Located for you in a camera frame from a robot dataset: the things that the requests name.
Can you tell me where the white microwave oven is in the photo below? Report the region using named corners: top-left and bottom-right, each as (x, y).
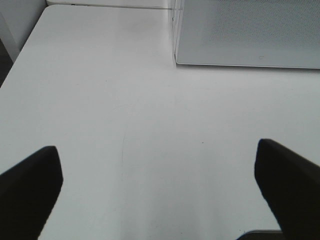
top-left (169, 0), bottom-right (185, 65)

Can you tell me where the white microwave door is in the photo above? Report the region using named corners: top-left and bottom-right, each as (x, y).
top-left (174, 0), bottom-right (320, 69)

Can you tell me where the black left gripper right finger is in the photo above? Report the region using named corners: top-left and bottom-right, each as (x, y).
top-left (254, 139), bottom-right (320, 240)

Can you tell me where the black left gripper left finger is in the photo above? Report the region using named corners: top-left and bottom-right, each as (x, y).
top-left (0, 146), bottom-right (64, 240)

